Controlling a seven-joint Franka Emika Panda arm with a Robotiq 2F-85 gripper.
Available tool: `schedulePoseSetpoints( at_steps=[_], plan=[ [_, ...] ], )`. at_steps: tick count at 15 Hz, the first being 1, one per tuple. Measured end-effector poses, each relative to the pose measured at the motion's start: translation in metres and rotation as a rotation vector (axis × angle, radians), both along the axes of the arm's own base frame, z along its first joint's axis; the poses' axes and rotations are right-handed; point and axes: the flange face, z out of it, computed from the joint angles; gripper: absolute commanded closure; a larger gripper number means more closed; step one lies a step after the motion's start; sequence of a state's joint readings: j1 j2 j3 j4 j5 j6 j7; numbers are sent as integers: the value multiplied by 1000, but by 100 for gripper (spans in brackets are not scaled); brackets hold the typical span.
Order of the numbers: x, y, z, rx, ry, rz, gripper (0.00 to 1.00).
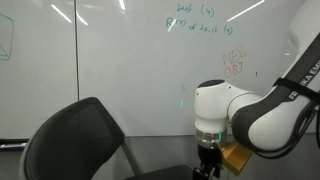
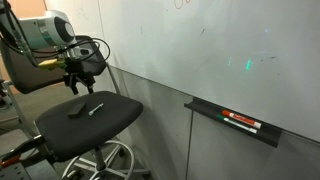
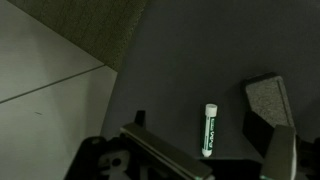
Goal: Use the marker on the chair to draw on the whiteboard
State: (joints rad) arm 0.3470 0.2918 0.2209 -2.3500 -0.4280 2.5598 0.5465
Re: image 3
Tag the gripper left finger metal bar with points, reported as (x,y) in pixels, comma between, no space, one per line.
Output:
(166,151)

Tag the gripper right finger metal bar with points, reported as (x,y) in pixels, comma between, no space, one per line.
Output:
(281,153)

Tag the white green whiteboard marker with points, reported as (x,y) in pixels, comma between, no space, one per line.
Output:
(209,131)

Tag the grey felt whiteboard eraser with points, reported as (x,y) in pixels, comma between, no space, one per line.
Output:
(268,98)

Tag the dark grey mat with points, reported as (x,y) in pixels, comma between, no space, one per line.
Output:
(186,50)

